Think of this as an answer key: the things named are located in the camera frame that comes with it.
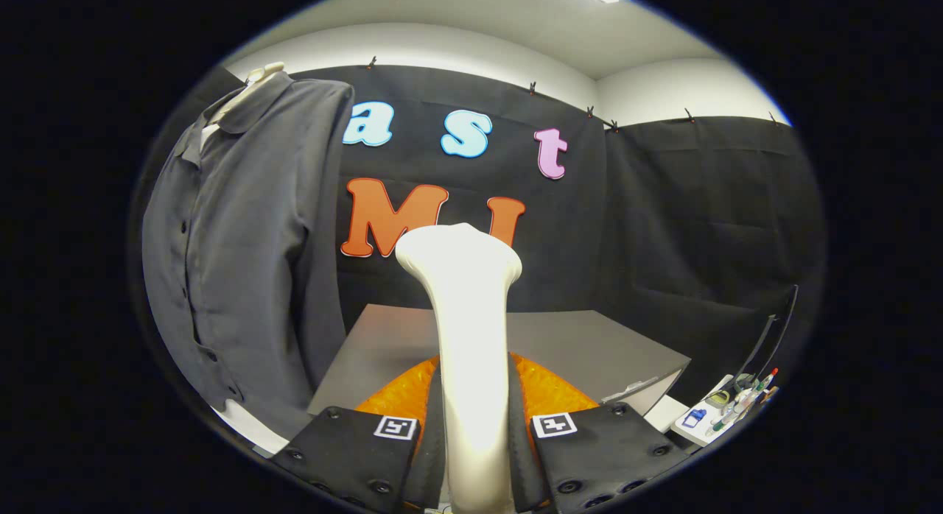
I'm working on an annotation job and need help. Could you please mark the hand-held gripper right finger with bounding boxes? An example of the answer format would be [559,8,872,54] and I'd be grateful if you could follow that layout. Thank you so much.
[508,352,690,513]

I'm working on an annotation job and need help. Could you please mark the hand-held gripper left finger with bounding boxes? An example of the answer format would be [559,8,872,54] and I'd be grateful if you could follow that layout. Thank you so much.
[269,356,448,513]

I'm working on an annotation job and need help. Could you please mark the white garment steamer head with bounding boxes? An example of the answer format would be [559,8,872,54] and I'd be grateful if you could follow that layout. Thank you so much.
[395,223,524,514]

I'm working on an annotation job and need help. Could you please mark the dark grey button shirt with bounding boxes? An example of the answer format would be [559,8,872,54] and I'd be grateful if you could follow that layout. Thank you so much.
[141,71,356,441]

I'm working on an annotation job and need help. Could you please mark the beige steamer stand hanger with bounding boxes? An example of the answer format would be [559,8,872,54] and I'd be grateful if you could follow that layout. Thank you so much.
[210,61,288,124]

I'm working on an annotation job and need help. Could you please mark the grey drawer cabinet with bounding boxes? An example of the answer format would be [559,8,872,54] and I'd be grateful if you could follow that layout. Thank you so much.
[306,303,692,419]

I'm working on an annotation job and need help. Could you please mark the black backdrop cloth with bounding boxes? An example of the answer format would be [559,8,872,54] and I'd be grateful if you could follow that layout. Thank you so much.
[133,63,826,426]

